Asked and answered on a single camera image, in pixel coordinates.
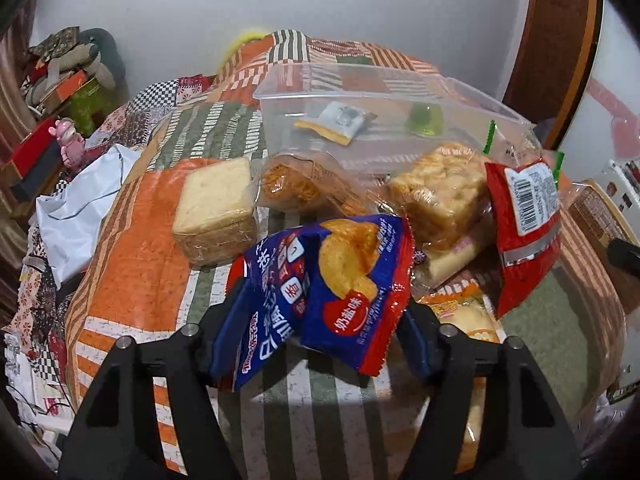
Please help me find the red snack bag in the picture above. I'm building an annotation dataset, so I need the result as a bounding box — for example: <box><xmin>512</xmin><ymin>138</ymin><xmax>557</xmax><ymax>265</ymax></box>
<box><xmin>485</xmin><ymin>159</ymin><xmax>561</xmax><ymax>318</ymax></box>

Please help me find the zip bag green seal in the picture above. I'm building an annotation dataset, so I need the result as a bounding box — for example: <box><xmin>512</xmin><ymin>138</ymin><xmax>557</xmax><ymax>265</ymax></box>
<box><xmin>483</xmin><ymin>119</ymin><xmax>564</xmax><ymax>186</ymax></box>

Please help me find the puffed rice cake pack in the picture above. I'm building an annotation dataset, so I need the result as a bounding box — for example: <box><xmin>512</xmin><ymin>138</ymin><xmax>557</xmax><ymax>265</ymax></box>
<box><xmin>388</xmin><ymin>142</ymin><xmax>490</xmax><ymax>252</ymax></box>

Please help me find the purple label wafer roll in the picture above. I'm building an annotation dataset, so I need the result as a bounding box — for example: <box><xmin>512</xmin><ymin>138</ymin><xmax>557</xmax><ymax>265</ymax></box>
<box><xmin>411</xmin><ymin>218</ymin><xmax>496</xmax><ymax>294</ymax></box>

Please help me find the sponge cake block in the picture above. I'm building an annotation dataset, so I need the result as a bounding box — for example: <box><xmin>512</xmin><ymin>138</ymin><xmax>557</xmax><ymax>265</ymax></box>
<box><xmin>172</xmin><ymin>157</ymin><xmax>257</xmax><ymax>266</ymax></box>

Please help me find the green jelly cup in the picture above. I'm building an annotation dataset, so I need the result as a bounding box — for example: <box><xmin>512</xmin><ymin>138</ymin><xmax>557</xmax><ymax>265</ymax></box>
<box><xmin>406</xmin><ymin>103</ymin><xmax>444</xmax><ymax>136</ymax></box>

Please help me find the blue chip snack bag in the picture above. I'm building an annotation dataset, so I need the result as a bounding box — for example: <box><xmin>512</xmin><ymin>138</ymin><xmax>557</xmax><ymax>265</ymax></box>
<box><xmin>210</xmin><ymin>214</ymin><xmax>414</xmax><ymax>391</ymax></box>

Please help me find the yellow white snack packet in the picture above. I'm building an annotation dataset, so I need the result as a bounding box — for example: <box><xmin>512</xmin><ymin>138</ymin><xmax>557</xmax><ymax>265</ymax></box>
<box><xmin>294</xmin><ymin>102</ymin><xmax>378</xmax><ymax>146</ymax></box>

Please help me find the orange fried snack bag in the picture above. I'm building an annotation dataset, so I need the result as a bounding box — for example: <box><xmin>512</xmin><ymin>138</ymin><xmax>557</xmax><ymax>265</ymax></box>
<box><xmin>257</xmin><ymin>152</ymin><xmax>381</xmax><ymax>217</ymax></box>

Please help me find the orange cartoon cracker pack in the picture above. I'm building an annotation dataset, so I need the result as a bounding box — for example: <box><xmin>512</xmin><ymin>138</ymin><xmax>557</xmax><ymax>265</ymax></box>
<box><xmin>427</xmin><ymin>281</ymin><xmax>504</xmax><ymax>474</ymax></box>

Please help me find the white sliding door with hearts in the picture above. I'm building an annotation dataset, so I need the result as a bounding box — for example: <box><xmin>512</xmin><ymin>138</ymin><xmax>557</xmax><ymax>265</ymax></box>
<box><xmin>554</xmin><ymin>4</ymin><xmax>640</xmax><ymax>221</ymax></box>

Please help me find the white plastic bag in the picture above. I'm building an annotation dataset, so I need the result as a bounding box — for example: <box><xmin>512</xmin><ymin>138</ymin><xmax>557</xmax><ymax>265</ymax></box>
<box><xmin>36</xmin><ymin>144</ymin><xmax>140</xmax><ymax>286</ymax></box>

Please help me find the brown wooden door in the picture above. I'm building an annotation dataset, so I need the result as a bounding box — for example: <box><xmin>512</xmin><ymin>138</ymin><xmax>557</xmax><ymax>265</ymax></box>
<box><xmin>503</xmin><ymin>0</ymin><xmax>603</xmax><ymax>148</ymax></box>

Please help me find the striped patchwork bedspread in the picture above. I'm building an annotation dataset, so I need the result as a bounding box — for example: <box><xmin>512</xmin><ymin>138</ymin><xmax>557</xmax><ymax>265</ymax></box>
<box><xmin>58</xmin><ymin>29</ymin><xmax>629</xmax><ymax>479</ymax></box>

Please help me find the pink plush toy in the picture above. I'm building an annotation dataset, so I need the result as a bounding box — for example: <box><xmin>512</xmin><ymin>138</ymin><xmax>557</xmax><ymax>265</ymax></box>
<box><xmin>49</xmin><ymin>118</ymin><xmax>85</xmax><ymax>171</ymax></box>

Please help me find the red gift box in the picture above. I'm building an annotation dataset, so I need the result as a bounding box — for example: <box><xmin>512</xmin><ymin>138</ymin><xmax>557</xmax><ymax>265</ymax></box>
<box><xmin>1</xmin><ymin>117</ymin><xmax>55</xmax><ymax>183</ymax></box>

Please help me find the checkered patchwork quilt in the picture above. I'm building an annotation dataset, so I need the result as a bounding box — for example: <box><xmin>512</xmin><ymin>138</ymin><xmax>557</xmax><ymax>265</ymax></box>
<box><xmin>86</xmin><ymin>75</ymin><xmax>214</xmax><ymax>150</ymax></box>

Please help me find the green gift box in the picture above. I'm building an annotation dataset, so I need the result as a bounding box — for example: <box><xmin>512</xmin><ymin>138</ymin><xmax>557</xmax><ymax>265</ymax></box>
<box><xmin>63</xmin><ymin>79</ymin><xmax>119</xmax><ymax>138</ymax></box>

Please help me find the clear plastic storage bin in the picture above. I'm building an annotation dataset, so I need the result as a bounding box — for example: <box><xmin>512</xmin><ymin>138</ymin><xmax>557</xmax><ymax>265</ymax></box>
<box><xmin>254</xmin><ymin>63</ymin><xmax>533</xmax><ymax>174</ymax></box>

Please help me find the pile of pillows and clothes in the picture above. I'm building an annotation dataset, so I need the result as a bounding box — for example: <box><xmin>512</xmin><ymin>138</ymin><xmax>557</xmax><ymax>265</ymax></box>
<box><xmin>22</xmin><ymin>26</ymin><xmax>126</xmax><ymax>108</ymax></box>

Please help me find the yellow foam noodle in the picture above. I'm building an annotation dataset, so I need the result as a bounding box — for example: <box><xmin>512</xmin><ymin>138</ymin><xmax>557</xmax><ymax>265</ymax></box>
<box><xmin>217</xmin><ymin>29</ymin><xmax>269</xmax><ymax>73</ymax></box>

